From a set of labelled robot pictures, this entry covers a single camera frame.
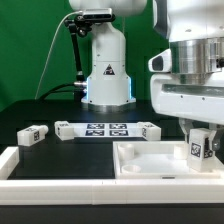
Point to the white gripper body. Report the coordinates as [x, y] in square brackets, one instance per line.
[200, 102]

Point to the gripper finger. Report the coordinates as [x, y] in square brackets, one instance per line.
[215, 133]
[186, 125]

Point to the white square tabletop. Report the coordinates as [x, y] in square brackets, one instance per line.
[157, 160]

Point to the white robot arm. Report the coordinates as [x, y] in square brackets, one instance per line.
[187, 78]

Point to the white base tag plate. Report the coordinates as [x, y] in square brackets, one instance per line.
[106, 130]

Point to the white U-shaped fence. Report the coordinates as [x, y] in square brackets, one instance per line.
[92, 192]

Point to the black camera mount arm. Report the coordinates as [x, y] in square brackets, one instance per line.
[77, 28]

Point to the grey camera on mount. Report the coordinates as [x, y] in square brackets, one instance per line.
[97, 14]

